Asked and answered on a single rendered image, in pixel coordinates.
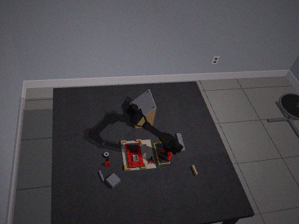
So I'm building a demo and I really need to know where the black toy tyre with grey hub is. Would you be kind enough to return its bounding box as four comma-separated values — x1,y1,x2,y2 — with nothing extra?
103,152,109,158

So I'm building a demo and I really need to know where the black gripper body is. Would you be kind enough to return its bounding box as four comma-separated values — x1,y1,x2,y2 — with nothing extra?
158,145,170,161

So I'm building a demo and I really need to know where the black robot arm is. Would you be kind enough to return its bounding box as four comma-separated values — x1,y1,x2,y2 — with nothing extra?
126,104,184,155

